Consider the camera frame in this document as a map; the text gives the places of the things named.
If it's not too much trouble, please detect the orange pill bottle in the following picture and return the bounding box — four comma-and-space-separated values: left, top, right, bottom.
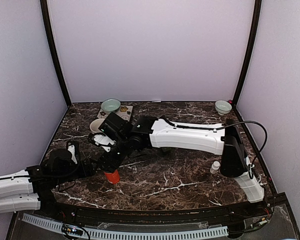
104, 169, 120, 185

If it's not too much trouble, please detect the black right corner frame post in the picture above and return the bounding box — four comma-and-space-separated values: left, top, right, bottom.
232, 0, 262, 106

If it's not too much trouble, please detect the small white pill bottle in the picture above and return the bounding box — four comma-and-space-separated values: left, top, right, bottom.
210, 161, 221, 174

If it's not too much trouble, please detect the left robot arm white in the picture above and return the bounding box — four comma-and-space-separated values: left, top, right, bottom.
0, 145, 97, 218

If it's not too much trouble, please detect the black corner frame post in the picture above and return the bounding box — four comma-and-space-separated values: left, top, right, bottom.
232, 0, 262, 106
40, 0, 72, 108

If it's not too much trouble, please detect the teal ceramic bowl on plate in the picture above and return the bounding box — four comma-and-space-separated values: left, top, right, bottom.
101, 98, 121, 114

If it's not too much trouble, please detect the grey slotted cable duct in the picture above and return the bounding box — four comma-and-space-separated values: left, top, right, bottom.
21, 213, 229, 240

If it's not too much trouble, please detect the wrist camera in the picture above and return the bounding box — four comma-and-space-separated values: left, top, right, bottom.
66, 141, 81, 165
88, 132, 116, 152

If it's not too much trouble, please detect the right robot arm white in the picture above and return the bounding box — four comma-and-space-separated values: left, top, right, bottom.
91, 113, 265, 217

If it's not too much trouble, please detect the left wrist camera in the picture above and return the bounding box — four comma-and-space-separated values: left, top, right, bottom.
66, 141, 81, 165

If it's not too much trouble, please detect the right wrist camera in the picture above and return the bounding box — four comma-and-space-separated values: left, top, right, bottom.
88, 132, 116, 152

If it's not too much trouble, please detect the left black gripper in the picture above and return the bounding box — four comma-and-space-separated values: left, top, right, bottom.
54, 158, 99, 186

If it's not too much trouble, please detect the square floral ceramic plate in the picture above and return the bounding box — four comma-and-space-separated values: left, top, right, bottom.
96, 105, 133, 122

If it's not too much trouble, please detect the small pale corner bowl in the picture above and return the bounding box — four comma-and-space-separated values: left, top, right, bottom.
214, 100, 232, 116

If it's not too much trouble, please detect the black front table rail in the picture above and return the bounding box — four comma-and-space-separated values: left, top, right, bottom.
25, 192, 288, 226

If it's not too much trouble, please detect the black left corner frame post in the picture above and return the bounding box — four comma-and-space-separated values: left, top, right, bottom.
40, 0, 72, 108

